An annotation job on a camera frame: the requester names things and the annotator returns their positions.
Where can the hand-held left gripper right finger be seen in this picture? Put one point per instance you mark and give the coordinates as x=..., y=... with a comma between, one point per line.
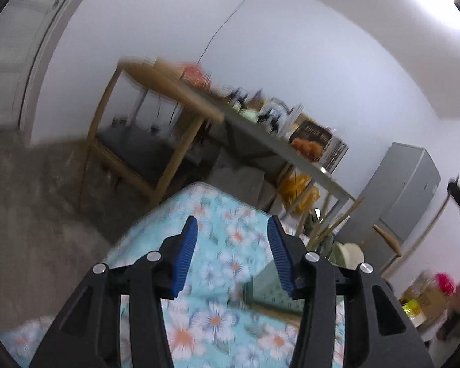
x=281, y=257

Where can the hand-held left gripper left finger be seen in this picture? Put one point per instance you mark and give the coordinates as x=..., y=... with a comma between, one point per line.
x=186, y=257

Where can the green utensil holder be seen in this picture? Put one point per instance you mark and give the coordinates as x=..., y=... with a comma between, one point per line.
x=268, y=287

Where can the bunch of wooden chopsticks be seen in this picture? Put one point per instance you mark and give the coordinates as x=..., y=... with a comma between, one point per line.
x=329, y=230

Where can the cream soup spoon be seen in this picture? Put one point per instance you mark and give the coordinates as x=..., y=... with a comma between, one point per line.
x=349, y=255

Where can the cardboard box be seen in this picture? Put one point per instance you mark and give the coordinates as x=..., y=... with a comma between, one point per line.
x=429, y=299

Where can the pink plastic bag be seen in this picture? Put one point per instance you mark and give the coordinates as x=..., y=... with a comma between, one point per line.
x=444, y=283

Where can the yellow green bag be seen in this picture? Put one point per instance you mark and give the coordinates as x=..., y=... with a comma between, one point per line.
x=412, y=308

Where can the floral blue blanket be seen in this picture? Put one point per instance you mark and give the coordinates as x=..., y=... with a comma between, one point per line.
x=214, y=314

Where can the yellow plastic bag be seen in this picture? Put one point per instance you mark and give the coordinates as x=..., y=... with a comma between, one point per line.
x=299, y=191

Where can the silver refrigerator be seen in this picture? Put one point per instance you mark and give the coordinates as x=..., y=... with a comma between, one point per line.
x=398, y=191

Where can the wooden chair black seat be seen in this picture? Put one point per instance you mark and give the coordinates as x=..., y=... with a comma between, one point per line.
x=387, y=237
x=138, y=142

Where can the metal canister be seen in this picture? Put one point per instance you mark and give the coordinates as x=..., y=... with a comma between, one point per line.
x=337, y=157

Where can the brown snack box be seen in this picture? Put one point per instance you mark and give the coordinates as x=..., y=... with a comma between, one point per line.
x=310, y=140

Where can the grey desk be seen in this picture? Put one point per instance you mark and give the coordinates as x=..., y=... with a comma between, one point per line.
x=260, y=138

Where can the white door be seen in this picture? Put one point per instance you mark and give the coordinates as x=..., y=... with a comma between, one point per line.
x=19, y=46

